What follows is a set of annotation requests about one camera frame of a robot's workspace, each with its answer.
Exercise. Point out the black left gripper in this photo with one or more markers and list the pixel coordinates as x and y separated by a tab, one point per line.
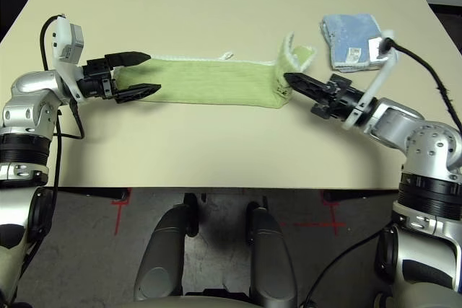
97	81

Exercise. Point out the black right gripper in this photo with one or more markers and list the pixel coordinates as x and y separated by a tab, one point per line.
339	102

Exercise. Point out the green towel with white trim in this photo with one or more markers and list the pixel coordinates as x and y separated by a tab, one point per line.
216	81

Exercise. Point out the folded blue towel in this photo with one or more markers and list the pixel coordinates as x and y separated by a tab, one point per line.
346	30

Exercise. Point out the grey right robot leg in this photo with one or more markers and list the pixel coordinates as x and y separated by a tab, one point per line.
269	257

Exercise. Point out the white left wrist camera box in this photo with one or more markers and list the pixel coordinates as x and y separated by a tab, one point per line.
70	39

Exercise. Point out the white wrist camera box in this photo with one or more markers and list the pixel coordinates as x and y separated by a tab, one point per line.
70	39
373	48

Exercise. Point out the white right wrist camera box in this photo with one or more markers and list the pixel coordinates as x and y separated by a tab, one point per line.
373	48

